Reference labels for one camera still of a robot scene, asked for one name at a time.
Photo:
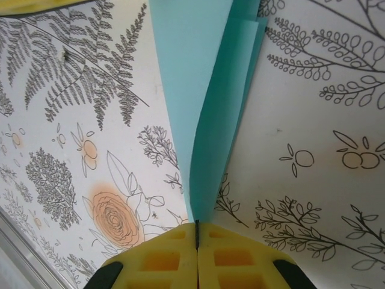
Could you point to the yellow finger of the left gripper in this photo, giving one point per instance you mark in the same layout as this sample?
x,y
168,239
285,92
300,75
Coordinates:
x,y
24,6

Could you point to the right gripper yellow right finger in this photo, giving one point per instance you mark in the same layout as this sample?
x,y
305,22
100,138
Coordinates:
x,y
237,265

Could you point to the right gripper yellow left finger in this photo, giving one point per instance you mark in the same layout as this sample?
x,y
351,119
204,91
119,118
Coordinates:
x,y
168,262

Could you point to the teal square paper sheet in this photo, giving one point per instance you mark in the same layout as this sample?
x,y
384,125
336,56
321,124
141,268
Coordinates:
x,y
186,75

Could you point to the floral patterned table cover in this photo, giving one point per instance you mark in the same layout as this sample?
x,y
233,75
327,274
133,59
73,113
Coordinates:
x,y
300,135

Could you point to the long aluminium base rail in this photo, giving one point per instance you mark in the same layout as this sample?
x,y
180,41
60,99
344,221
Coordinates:
x,y
15,259

